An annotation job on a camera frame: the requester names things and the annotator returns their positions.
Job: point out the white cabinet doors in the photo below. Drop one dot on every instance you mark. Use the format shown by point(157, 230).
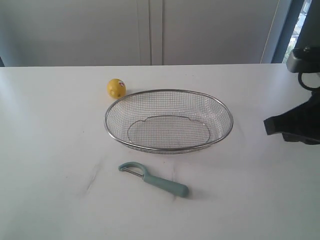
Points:
point(139, 32)

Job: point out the window with dark frame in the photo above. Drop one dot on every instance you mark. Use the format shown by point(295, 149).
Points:
point(292, 27)

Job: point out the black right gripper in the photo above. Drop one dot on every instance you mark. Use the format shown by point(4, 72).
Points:
point(303, 120)

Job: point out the oval metal mesh basket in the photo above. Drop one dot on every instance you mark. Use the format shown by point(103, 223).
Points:
point(168, 121)

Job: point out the teal handled peeler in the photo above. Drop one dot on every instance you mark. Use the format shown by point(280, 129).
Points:
point(141, 171)

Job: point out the yellow lemon with sticker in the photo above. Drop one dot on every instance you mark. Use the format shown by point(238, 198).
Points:
point(116, 88)

